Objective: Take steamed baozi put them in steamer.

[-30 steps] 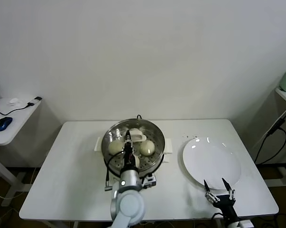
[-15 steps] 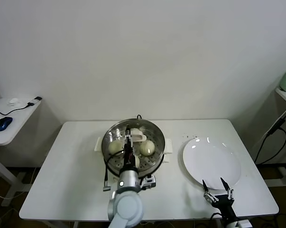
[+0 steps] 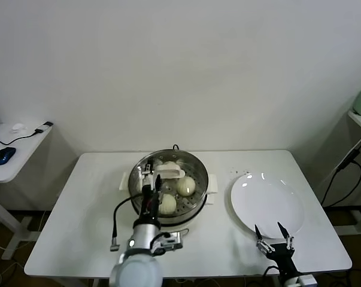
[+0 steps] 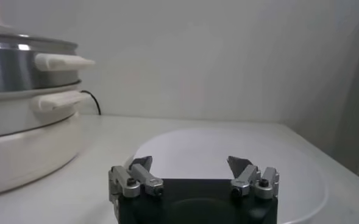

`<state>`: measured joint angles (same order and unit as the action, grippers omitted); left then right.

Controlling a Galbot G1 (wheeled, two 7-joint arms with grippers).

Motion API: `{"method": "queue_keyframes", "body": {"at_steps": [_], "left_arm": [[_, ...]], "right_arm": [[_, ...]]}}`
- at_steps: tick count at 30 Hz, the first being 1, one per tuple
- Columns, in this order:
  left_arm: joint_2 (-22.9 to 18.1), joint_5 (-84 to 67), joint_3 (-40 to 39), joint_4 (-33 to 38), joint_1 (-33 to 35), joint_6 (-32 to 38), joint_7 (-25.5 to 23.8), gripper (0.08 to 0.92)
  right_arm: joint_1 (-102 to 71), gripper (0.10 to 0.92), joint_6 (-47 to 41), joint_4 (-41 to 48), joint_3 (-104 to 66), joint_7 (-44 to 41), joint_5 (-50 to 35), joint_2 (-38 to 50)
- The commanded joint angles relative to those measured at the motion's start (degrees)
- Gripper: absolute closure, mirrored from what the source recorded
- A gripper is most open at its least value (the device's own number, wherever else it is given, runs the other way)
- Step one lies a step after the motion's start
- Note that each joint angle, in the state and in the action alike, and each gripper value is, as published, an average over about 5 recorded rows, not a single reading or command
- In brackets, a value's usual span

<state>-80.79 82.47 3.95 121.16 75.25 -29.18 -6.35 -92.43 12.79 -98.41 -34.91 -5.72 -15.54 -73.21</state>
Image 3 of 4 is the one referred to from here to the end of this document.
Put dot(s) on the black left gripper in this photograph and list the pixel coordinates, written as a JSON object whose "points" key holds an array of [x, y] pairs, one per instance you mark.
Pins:
{"points": [[150, 206]]}

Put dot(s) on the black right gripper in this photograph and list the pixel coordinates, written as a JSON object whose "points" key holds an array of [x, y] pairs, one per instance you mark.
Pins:
{"points": [[283, 257]]}

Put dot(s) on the white steamed baozi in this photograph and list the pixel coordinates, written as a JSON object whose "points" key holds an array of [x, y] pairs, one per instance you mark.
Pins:
{"points": [[139, 186], [169, 204], [168, 164], [186, 186]]}

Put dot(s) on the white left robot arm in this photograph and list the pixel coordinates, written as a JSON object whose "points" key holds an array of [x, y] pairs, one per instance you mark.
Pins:
{"points": [[135, 269]]}

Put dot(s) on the stainless steel steamer pot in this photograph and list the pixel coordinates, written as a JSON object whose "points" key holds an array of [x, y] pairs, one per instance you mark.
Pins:
{"points": [[184, 216]]}

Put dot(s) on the white round plate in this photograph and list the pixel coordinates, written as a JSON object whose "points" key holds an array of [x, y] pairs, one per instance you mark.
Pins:
{"points": [[267, 203]]}

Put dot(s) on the white electric cooker base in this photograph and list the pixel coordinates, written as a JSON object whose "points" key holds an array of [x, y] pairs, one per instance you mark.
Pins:
{"points": [[190, 226]]}

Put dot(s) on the white table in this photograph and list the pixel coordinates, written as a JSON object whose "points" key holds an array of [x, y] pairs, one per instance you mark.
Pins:
{"points": [[213, 257]]}

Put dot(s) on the white side desk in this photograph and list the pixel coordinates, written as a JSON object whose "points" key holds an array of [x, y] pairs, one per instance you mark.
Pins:
{"points": [[21, 158]]}

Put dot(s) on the white crumpled tissue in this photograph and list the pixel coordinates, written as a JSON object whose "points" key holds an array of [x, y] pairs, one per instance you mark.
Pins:
{"points": [[18, 128]]}

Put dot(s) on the blue computer mouse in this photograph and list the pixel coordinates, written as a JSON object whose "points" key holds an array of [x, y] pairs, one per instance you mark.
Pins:
{"points": [[3, 155]]}

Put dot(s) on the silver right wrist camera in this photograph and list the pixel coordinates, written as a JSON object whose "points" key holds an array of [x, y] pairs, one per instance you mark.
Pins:
{"points": [[306, 281]]}

